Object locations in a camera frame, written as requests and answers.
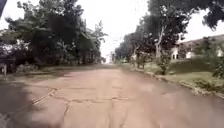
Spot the cracked brown asphalt road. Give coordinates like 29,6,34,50
0,63,224,128

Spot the row of trees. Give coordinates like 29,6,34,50
0,0,108,74
113,0,224,65

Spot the stone kerb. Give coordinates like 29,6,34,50
133,66,224,100

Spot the grass verge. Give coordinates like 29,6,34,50
118,59,224,96

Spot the pale building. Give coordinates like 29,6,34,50
169,33,224,62

